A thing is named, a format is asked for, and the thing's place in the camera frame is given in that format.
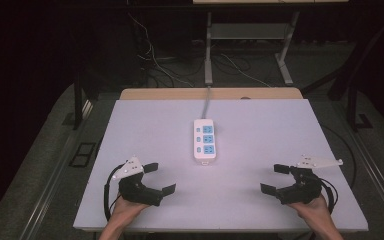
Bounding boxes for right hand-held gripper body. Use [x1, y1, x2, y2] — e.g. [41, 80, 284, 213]
[276, 154, 344, 205]

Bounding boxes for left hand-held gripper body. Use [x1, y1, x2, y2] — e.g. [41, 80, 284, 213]
[111, 156, 165, 207]

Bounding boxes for person's left hand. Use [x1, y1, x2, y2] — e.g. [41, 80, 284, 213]
[111, 194, 152, 223]

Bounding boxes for person's right hand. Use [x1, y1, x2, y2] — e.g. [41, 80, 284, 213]
[287, 194, 334, 225]

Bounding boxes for white power strip blue sockets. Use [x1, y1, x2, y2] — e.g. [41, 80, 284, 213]
[192, 118, 217, 167]

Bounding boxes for black stand leg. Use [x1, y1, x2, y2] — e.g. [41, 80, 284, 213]
[345, 83, 374, 133]

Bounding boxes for black table leg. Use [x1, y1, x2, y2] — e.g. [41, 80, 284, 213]
[72, 71, 85, 131]

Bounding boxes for grey metal stand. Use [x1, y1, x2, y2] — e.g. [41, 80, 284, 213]
[203, 10, 302, 87]

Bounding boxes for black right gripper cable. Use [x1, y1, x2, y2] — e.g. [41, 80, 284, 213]
[319, 177, 340, 214]

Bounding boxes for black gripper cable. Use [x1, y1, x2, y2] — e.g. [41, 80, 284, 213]
[103, 164, 125, 222]
[319, 177, 340, 214]

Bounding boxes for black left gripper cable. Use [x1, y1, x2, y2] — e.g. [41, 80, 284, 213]
[103, 164, 125, 222]

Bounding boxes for black floor cable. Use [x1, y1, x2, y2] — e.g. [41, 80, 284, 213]
[319, 124, 358, 189]

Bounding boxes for black floor frame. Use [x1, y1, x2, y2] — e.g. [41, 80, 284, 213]
[68, 142, 97, 168]

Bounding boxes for metal floor rail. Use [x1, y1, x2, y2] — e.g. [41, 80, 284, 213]
[19, 99, 95, 240]
[345, 128, 384, 229]

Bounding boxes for grey power strip cable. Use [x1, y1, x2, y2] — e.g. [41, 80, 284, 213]
[201, 85, 212, 121]

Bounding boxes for thin white floor cable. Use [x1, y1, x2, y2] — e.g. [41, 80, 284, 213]
[219, 52, 272, 88]

